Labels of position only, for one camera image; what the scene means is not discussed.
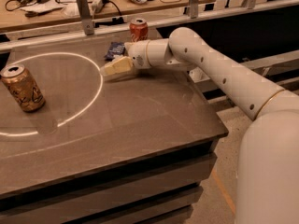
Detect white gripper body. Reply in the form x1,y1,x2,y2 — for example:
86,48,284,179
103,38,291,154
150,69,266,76
127,40,150,69

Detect blue rxbar blueberry bar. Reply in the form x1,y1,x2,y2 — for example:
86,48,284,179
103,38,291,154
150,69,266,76
105,42,125,61

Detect red coca-cola can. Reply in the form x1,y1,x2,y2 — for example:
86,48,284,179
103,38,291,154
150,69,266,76
129,18,148,42

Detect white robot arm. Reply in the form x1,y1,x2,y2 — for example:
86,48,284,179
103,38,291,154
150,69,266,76
101,27,299,224

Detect metal railing beam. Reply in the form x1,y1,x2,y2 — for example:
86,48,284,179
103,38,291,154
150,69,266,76
0,0,299,53

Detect clear sanitizer bottle left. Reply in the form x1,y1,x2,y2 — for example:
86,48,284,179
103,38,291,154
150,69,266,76
189,68,203,82

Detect black hand tool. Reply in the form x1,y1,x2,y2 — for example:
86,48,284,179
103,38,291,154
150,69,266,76
4,0,49,12

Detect gold soda can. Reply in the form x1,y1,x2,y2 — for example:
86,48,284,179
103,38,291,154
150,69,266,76
1,64,46,112

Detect grey metal bracket post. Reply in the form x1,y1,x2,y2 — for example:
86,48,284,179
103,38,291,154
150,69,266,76
76,0,94,35

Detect grey metal post right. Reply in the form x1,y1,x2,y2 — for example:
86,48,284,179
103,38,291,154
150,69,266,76
188,0,199,19

